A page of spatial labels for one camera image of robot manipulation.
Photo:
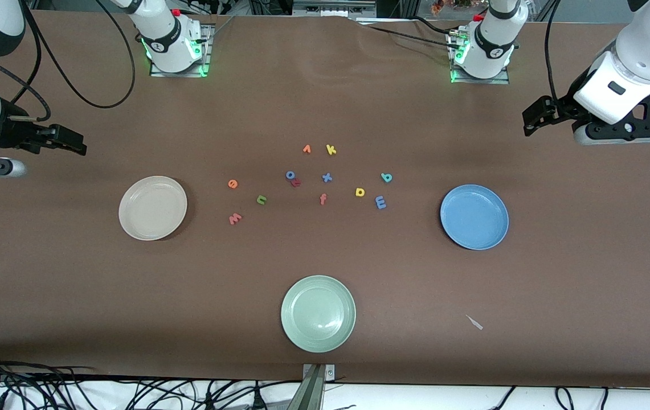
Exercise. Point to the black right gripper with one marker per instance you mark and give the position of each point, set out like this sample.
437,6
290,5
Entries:
15,132

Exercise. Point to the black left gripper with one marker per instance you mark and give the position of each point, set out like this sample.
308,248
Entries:
563,107

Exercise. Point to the blue foam letter E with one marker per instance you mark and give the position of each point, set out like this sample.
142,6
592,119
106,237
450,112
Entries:
380,203

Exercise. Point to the pink foam letter W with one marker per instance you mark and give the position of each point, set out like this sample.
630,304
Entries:
235,218

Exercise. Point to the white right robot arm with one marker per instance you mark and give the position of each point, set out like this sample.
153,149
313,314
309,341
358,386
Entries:
168,40

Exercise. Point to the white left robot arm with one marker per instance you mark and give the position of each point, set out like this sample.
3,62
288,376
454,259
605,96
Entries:
493,45

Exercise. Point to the beige round plate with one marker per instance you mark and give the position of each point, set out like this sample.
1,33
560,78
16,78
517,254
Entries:
152,208

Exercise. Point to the blue round plate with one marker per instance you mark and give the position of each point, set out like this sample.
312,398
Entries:
474,217

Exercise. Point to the brown table cover sheet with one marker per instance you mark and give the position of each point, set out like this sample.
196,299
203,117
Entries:
74,285

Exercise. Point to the small white paper scrap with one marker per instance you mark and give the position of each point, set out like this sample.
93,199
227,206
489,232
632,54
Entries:
474,323

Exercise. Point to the grey metal box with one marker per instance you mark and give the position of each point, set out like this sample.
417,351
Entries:
330,7

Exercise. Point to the green round plate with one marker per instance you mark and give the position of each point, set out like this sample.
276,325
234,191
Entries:
318,314

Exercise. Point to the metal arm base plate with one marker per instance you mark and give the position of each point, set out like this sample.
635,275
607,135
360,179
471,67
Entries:
179,74
481,81

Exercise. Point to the small metal clamp bracket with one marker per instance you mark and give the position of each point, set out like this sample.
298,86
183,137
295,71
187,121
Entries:
330,373

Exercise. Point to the grey camera mount pole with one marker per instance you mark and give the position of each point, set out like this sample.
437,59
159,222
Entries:
307,396

